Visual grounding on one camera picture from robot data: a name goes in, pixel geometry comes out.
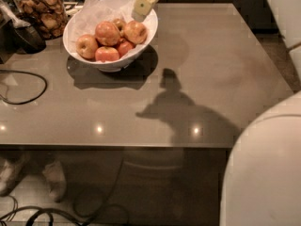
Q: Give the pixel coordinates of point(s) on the black round appliance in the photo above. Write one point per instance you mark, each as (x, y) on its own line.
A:
(29, 39)

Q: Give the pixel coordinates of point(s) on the white shoe right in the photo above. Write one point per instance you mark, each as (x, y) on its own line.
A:
(56, 180)

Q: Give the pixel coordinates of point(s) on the back partly hidden apple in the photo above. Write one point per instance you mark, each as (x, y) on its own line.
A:
(119, 23)

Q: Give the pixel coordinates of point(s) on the small red apple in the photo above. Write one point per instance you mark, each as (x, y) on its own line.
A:
(124, 47)

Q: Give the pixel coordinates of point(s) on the right red yellow apple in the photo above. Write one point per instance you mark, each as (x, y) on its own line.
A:
(135, 32)

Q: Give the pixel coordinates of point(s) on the white shoe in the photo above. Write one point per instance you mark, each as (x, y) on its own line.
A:
(10, 174)
(56, 180)

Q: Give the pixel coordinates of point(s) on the white shoe left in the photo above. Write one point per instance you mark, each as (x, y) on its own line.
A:
(10, 174)

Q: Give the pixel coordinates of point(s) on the left yellow red apple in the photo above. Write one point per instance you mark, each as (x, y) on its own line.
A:
(86, 46)

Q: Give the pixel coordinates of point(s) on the white paper liner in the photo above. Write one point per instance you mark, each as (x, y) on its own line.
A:
(92, 13)

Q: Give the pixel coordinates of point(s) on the glass jar of dried chips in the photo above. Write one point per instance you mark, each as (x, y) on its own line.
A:
(49, 16)

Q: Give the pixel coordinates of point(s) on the white bowl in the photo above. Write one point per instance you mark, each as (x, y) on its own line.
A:
(151, 22)

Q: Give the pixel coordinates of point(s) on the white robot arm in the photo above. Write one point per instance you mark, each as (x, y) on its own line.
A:
(234, 155)

